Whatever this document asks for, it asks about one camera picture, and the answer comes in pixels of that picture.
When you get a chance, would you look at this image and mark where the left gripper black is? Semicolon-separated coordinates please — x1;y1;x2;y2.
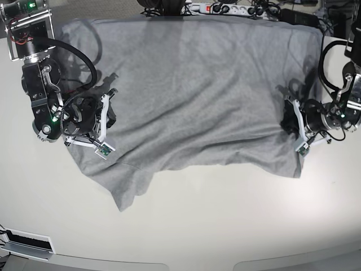
280;99;353;138

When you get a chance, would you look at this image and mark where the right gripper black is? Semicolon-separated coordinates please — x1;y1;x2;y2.
60;95;116;138

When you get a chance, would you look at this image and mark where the grey t-shirt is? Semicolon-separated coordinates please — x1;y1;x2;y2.
56;16;322;211

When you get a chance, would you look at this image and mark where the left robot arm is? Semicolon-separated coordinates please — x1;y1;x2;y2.
281;18;360;144

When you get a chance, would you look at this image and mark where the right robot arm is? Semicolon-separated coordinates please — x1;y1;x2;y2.
1;1;116;148

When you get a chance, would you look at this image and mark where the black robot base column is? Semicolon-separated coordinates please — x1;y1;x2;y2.
162;0;184;16

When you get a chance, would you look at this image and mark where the black power adapter box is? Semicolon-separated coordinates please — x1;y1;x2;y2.
278;8;320;29

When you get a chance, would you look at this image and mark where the white power strip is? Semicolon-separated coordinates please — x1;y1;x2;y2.
182;1;279;21

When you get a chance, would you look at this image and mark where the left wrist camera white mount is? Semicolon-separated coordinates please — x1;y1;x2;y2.
287;99;332;158

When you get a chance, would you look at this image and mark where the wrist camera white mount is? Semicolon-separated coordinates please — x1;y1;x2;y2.
64;88;117;160
287;99;332;158

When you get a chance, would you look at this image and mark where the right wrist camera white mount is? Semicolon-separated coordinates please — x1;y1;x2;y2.
64;88;117;160

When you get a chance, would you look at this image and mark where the black corrugated cable hose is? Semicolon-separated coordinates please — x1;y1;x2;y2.
42;38;98;91

